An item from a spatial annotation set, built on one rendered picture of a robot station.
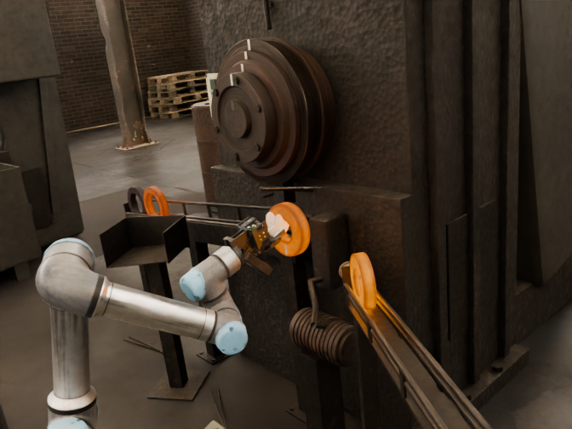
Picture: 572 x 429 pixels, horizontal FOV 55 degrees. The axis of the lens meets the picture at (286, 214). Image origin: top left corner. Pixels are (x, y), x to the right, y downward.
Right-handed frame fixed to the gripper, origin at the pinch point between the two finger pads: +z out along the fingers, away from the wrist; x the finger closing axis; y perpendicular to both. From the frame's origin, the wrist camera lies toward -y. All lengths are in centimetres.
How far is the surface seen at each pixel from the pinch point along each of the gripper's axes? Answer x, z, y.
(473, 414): -75, -30, 0
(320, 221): 2.6, 13.8, -8.9
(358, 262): -24.8, 0.0, -6.6
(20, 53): 290, 42, 44
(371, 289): -29.6, -2.7, -11.9
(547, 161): -23, 109, -36
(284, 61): 12.8, 27.1, 37.1
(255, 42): 25, 29, 43
